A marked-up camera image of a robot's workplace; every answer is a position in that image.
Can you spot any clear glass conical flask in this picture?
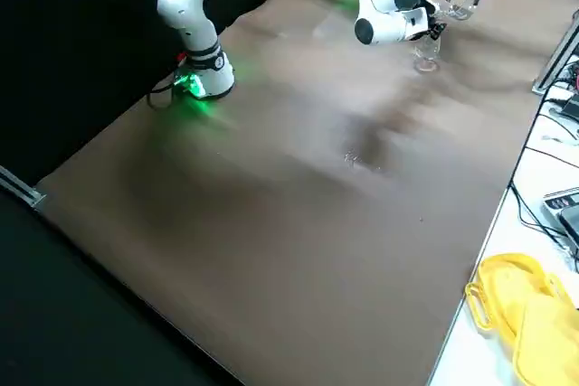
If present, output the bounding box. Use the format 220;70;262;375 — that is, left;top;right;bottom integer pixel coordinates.
412;37;443;74

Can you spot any clear glass beaker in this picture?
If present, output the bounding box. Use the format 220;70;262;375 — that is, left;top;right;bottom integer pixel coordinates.
434;0;477;22

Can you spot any grey digital scale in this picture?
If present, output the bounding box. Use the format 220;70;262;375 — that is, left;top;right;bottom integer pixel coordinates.
542;189;579;242

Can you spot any yellow plastic bag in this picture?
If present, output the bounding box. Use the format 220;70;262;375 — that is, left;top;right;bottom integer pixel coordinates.
465;252;579;386

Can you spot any aluminium profile post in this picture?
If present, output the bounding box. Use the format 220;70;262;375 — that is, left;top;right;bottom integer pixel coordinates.
532;10;579;96
0;164;46;211

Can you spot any black desk cable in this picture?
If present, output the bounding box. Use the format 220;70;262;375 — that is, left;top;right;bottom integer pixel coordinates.
508;82;579;247

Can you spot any black base cable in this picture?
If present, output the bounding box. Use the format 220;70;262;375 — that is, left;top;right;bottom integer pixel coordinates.
147;53;189;110

